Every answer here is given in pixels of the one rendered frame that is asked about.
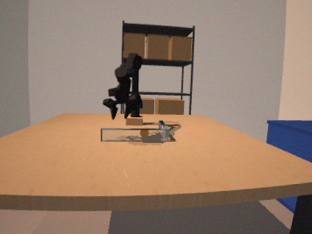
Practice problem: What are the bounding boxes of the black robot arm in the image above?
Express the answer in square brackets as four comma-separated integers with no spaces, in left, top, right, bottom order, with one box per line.
[109,53,143,117]

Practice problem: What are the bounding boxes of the low clear walls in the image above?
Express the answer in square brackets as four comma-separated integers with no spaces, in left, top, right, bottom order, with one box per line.
[102,130,170,142]

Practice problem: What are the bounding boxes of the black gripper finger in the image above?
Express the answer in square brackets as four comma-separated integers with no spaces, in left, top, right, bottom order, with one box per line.
[107,103,118,120]
[124,101,137,119]

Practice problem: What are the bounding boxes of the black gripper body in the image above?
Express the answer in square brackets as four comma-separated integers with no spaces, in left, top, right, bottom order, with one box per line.
[103,86,142,108]

